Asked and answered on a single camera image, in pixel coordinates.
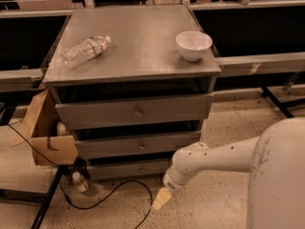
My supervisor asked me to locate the white ceramic bowl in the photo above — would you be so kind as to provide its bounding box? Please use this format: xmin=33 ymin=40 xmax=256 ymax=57
xmin=175 ymin=31 xmax=213 ymax=61

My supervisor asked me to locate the grey bench rail left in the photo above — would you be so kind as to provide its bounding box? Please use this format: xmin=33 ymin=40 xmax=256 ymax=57
xmin=0 ymin=69 xmax=45 ymax=93

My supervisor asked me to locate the grey drawer cabinet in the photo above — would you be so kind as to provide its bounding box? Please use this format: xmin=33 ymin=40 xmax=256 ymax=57
xmin=44 ymin=5 xmax=221 ymax=167

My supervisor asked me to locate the grey bench rail right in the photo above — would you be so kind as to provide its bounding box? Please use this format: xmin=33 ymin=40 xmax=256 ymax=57
xmin=215 ymin=52 xmax=305 ymax=77

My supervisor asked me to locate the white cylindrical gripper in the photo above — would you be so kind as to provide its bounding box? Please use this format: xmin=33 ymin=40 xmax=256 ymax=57
xmin=152 ymin=167 xmax=186 ymax=211

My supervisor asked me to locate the black floor cable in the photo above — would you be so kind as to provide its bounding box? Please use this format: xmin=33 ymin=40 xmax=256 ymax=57
xmin=7 ymin=122 xmax=154 ymax=229

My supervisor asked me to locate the grey top drawer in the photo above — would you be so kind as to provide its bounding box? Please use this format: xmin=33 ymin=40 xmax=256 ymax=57
xmin=55 ymin=94 xmax=214 ymax=130

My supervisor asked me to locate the black wheeled stand leg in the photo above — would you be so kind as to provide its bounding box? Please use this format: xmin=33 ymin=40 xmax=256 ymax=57
xmin=261 ymin=86 xmax=305 ymax=118

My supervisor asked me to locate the brown cardboard box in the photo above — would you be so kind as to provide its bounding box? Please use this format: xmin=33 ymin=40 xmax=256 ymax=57
xmin=10 ymin=90 xmax=78 ymax=166

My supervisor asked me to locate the grey bench rail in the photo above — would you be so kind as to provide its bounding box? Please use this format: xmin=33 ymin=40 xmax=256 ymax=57
xmin=215 ymin=52 xmax=305 ymax=77
xmin=0 ymin=69 xmax=45 ymax=93

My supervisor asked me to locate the grey drawer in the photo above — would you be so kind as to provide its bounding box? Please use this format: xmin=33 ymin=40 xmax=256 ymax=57
xmin=87 ymin=158 xmax=171 ymax=179
xmin=55 ymin=94 xmax=214 ymax=130
xmin=75 ymin=131 xmax=201 ymax=159

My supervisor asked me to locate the grey bottom drawer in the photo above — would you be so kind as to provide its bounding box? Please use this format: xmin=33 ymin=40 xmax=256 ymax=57
xmin=87 ymin=158 xmax=171 ymax=179

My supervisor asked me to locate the grey middle drawer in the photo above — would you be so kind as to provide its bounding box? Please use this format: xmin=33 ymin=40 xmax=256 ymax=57
xmin=75 ymin=131 xmax=201 ymax=159

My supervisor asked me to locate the clear plastic water bottle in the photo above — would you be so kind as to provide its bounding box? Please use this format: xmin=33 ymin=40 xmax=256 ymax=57
xmin=60 ymin=35 xmax=112 ymax=68

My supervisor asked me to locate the black stand leg left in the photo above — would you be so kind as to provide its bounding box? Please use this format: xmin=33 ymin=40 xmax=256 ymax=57
xmin=30 ymin=166 xmax=64 ymax=229

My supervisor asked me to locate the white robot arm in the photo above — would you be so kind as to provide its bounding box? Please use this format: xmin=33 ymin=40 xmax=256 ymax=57
xmin=152 ymin=117 xmax=305 ymax=229

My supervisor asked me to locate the small white-capped bottle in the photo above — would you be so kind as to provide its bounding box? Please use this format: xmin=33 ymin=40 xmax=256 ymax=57
xmin=72 ymin=172 xmax=89 ymax=193

